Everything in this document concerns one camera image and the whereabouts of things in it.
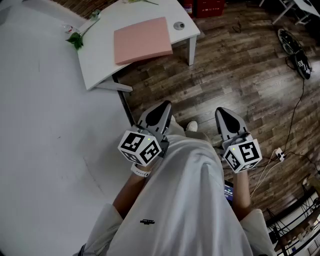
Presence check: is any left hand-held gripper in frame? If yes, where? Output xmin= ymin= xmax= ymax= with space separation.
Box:
xmin=117 ymin=100 xmax=173 ymax=167

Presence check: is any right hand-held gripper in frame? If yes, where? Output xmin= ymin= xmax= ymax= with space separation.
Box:
xmin=215 ymin=107 xmax=263 ymax=174

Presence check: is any pink paper sheet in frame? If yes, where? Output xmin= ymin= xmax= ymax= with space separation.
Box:
xmin=113 ymin=16 xmax=174 ymax=67

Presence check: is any person's right forearm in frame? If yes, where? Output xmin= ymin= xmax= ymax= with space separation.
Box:
xmin=233 ymin=169 xmax=252 ymax=222

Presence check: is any person's left forearm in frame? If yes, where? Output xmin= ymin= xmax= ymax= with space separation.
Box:
xmin=112 ymin=172 xmax=148 ymax=218

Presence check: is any white table top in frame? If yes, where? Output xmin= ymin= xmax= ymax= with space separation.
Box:
xmin=76 ymin=0 xmax=201 ymax=93

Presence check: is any black metal table leg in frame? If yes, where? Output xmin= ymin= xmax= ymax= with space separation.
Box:
xmin=112 ymin=73 xmax=136 ymax=126

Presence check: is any white wristwatch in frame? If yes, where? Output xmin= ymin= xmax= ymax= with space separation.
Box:
xmin=130 ymin=162 xmax=153 ymax=178

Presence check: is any white power strip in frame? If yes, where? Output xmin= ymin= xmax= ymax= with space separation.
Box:
xmin=272 ymin=147 xmax=286 ymax=161

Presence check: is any black device with screen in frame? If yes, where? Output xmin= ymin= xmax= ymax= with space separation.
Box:
xmin=223 ymin=180 xmax=235 ymax=207

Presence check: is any person's white shirt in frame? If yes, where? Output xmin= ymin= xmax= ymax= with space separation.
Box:
xmin=74 ymin=134 xmax=277 ymax=256

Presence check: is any black round floor fan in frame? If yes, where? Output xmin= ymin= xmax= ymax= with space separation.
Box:
xmin=277 ymin=28 xmax=313 ymax=80

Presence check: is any black metal railing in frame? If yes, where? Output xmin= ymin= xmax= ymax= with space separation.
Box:
xmin=264 ymin=186 xmax=320 ymax=256

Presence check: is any artificial flower stem with leaves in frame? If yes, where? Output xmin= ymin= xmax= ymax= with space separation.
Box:
xmin=65 ymin=9 xmax=101 ymax=53

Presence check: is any large white table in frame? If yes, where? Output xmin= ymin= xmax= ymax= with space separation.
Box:
xmin=0 ymin=0 xmax=136 ymax=256

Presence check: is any red box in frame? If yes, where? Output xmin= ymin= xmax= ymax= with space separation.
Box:
xmin=193 ymin=0 xmax=226 ymax=19

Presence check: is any long black floor cable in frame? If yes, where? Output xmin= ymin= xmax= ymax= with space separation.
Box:
xmin=283 ymin=74 xmax=306 ymax=155

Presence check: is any white frame table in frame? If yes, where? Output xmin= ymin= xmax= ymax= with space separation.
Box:
xmin=258 ymin=0 xmax=320 ymax=26

